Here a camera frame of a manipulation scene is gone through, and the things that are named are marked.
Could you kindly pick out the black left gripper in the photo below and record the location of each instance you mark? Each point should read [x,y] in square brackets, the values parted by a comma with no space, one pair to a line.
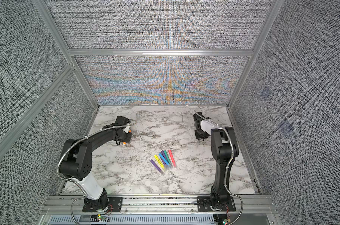
[127,138]

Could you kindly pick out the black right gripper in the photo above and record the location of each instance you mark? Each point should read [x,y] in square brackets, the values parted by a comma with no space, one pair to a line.
[197,137]

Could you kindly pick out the pink highlighter pen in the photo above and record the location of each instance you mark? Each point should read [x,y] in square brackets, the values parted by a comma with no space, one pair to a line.
[172,158]

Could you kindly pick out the blue highlighter pen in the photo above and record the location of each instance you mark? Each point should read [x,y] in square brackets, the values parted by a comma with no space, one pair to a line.
[166,164]

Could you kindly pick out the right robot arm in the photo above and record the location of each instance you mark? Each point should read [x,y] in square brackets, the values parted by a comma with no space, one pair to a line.
[224,149]

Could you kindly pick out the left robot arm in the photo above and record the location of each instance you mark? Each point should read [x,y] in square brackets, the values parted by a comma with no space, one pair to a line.
[75,164]

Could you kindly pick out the green highlighter pen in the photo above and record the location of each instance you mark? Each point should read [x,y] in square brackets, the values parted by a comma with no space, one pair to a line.
[168,158]

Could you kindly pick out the violet highlighter pen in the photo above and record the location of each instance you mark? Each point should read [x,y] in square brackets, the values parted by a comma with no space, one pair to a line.
[164,156]

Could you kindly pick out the yellow highlighter pen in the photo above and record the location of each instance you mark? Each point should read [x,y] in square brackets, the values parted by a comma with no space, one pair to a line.
[159,162]

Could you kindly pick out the purple highlighter pen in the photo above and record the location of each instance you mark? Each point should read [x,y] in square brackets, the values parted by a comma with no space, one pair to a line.
[156,166]

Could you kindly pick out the aluminium horizontal back bar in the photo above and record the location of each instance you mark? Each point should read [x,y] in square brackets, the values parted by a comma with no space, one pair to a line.
[157,52]

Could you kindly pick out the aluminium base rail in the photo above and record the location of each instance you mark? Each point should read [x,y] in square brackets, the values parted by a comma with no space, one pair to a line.
[165,204]

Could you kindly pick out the grey slotted cable duct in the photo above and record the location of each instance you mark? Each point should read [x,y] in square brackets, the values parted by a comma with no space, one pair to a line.
[177,219]

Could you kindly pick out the aluminium left wall bar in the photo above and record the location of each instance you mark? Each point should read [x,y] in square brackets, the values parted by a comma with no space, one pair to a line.
[11,137]

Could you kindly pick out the aluminium corner frame post right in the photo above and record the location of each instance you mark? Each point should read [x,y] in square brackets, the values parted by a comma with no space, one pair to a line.
[264,31]

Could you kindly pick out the aluminium corner frame post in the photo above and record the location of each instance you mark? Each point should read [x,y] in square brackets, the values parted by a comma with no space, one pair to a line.
[62,45]
[264,31]

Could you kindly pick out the aluminium corner frame post left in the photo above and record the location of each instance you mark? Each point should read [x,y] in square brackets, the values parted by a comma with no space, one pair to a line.
[62,45]

